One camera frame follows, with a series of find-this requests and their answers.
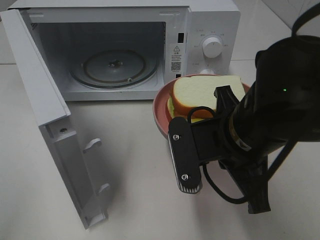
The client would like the white warning label sticker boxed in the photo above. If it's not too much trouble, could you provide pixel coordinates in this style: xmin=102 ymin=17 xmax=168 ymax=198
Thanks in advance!
xmin=170 ymin=44 xmax=183 ymax=73

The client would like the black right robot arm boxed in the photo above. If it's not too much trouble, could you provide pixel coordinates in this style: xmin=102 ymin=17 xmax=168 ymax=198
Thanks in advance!
xmin=189 ymin=34 xmax=320 ymax=214

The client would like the lower white microwave knob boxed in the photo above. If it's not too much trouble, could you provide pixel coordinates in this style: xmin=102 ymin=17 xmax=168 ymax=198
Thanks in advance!
xmin=200 ymin=69 xmax=215 ymax=75

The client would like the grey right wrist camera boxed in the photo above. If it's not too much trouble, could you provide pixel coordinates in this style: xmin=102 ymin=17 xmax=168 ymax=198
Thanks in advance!
xmin=167 ymin=116 xmax=202 ymax=194

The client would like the pink round plate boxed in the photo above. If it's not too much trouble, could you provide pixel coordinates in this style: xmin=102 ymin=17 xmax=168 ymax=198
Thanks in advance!
xmin=153 ymin=74 xmax=250 ymax=137

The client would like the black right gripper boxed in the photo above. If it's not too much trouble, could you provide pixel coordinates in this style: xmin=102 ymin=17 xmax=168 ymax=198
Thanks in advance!
xmin=189 ymin=85 xmax=271 ymax=214

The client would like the glass microwave turntable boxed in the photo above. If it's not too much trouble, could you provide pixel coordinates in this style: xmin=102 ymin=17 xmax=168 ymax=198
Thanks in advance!
xmin=70 ymin=49 xmax=159 ymax=89

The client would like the white microwave door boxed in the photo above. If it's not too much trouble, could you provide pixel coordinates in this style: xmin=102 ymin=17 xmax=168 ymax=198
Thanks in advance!
xmin=0 ymin=9 xmax=107 ymax=229

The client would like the upper white microwave knob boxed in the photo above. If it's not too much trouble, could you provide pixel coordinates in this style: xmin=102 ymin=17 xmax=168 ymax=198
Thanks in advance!
xmin=202 ymin=36 xmax=223 ymax=59

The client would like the black right camera cable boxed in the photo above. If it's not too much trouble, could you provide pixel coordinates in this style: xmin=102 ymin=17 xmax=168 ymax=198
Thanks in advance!
xmin=186 ymin=4 xmax=320 ymax=205

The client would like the white bread sandwich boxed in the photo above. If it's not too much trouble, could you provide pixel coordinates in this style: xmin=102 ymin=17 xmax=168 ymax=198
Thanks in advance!
xmin=166 ymin=75 xmax=246 ymax=120

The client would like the white microwave oven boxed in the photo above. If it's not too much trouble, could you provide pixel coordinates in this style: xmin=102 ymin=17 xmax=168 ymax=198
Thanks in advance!
xmin=1 ymin=0 xmax=241 ymax=103

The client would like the white microwave knob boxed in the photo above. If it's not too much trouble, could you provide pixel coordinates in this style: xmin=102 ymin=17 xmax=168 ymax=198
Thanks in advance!
xmin=202 ymin=36 xmax=223 ymax=59
xmin=200 ymin=69 xmax=215 ymax=75

